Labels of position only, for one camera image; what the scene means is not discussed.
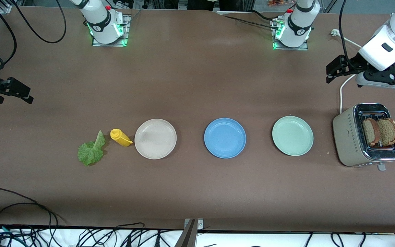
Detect brown bread slice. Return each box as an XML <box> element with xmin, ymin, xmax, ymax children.
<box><xmin>362</xmin><ymin>118</ymin><xmax>380</xmax><ymax>147</ymax></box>
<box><xmin>376</xmin><ymin>118</ymin><xmax>395</xmax><ymax>146</ymax></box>

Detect green lettuce leaf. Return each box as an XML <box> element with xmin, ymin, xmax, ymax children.
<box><xmin>77</xmin><ymin>130</ymin><xmax>106</xmax><ymax>166</ymax></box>

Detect yellow mustard squeeze bottle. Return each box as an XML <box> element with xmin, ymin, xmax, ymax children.
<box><xmin>110</xmin><ymin>129</ymin><xmax>133</xmax><ymax>147</ymax></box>

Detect mint green round plate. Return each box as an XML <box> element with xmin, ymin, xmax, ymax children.
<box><xmin>272</xmin><ymin>116</ymin><xmax>314</xmax><ymax>156</ymax></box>

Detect blue round plate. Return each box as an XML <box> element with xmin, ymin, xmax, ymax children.
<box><xmin>204</xmin><ymin>118</ymin><xmax>247</xmax><ymax>159</ymax></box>

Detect beige round plate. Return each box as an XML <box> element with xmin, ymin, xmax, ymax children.
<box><xmin>134</xmin><ymin>119</ymin><xmax>177</xmax><ymax>160</ymax></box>

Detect beige chrome toaster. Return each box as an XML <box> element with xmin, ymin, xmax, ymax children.
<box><xmin>332</xmin><ymin>103</ymin><xmax>395</xmax><ymax>171</ymax></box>

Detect white toaster power cable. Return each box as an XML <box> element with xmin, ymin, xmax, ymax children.
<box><xmin>331</xmin><ymin>29</ymin><xmax>363</xmax><ymax>114</ymax></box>

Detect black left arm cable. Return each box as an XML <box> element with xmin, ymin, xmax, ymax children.
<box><xmin>339</xmin><ymin>0</ymin><xmax>360</xmax><ymax>69</ymax></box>

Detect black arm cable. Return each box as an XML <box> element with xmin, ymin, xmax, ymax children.
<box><xmin>339</xmin><ymin>0</ymin><xmax>360</xmax><ymax>69</ymax></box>
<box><xmin>0</xmin><ymin>0</ymin><xmax>67</xmax><ymax>71</ymax></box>

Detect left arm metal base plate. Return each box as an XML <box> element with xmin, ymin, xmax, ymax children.
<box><xmin>271</xmin><ymin>17</ymin><xmax>310</xmax><ymax>51</ymax></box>

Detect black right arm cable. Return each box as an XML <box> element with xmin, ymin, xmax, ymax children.
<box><xmin>0</xmin><ymin>0</ymin><xmax>67</xmax><ymax>71</ymax></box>

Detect black base cable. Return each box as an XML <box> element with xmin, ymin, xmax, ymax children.
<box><xmin>223</xmin><ymin>14</ymin><xmax>279</xmax><ymax>30</ymax></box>

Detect small black cable loop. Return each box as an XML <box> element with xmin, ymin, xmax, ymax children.
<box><xmin>0</xmin><ymin>202</ymin><xmax>52</xmax><ymax>247</ymax></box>

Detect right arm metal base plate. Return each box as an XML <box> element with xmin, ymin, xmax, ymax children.
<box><xmin>91</xmin><ymin>14</ymin><xmax>131</xmax><ymax>47</ymax></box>

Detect grey metal table bracket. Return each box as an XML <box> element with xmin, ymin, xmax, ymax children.
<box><xmin>174</xmin><ymin>219</ymin><xmax>205</xmax><ymax>247</ymax></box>

